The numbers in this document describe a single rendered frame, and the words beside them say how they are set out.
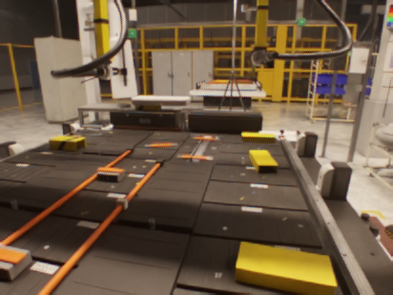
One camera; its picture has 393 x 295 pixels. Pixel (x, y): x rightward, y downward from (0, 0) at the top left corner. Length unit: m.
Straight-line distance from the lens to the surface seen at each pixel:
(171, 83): 10.31
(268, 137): 1.26
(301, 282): 0.47
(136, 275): 0.49
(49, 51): 7.06
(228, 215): 0.65
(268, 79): 10.75
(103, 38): 1.49
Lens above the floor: 1.36
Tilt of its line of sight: 18 degrees down
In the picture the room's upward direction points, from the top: straight up
